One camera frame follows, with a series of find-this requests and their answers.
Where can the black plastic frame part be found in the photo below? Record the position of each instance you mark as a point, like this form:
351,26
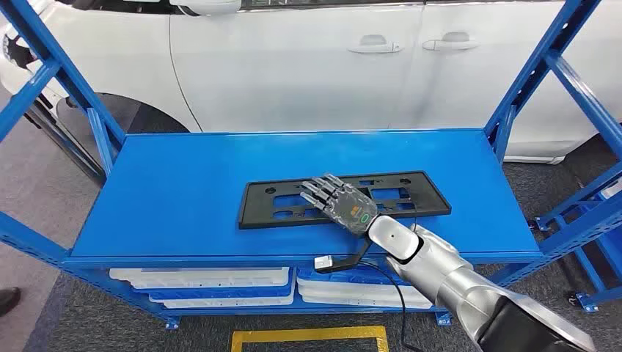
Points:
257,206

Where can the blue metal shelf rack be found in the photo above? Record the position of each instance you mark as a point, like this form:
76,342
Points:
194,194
588,213

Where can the blue plastic bin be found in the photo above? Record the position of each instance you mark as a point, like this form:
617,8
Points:
340,276
218,293

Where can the white car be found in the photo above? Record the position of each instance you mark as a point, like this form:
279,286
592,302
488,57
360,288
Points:
291,73

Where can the yellow floor tape square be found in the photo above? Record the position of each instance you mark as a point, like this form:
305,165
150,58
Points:
311,333

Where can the white car side mirror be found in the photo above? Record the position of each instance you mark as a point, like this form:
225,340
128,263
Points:
209,6

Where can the black car wheel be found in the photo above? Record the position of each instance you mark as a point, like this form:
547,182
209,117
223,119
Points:
121,111

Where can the grey metal bar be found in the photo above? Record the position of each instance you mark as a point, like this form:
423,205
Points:
63,141

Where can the person's black shoe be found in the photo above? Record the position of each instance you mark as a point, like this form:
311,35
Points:
9,300

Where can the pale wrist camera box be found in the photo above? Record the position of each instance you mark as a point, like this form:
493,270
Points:
323,262

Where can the black camera bracket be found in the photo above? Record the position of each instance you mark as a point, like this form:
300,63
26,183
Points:
352,260

